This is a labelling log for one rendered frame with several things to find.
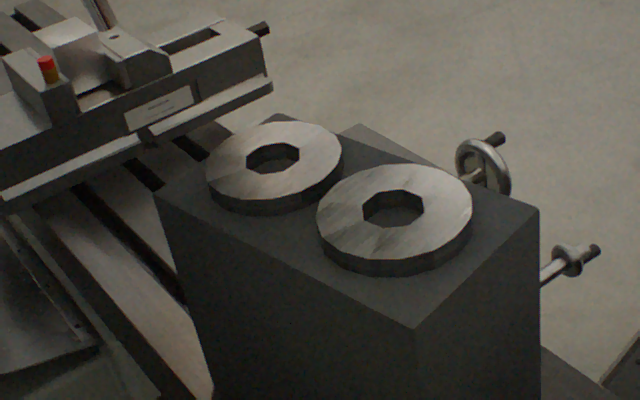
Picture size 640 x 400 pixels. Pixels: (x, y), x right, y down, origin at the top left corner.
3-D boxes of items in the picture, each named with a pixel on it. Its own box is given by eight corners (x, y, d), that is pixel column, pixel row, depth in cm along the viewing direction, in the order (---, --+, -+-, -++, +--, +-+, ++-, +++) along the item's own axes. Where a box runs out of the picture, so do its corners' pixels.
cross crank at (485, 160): (477, 176, 145) (474, 116, 138) (530, 205, 136) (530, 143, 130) (406, 219, 138) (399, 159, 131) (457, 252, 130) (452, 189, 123)
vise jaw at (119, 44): (127, 41, 105) (118, 11, 103) (174, 72, 96) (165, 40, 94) (82, 59, 103) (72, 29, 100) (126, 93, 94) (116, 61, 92)
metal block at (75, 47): (91, 63, 100) (75, 16, 97) (113, 79, 96) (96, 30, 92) (49, 80, 98) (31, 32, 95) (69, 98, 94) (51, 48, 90)
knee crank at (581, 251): (581, 245, 141) (582, 217, 137) (611, 262, 136) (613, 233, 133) (484, 312, 131) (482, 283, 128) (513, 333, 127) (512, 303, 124)
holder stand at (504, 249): (316, 295, 73) (274, 93, 62) (544, 419, 60) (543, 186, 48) (211, 384, 67) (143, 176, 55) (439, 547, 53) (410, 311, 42)
